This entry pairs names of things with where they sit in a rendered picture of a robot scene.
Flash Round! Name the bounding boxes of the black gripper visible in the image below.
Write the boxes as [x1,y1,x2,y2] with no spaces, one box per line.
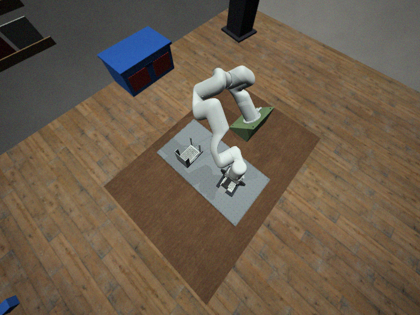
[220,168,245,186]

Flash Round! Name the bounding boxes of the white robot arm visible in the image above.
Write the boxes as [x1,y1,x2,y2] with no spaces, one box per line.
[192,66,262,194]

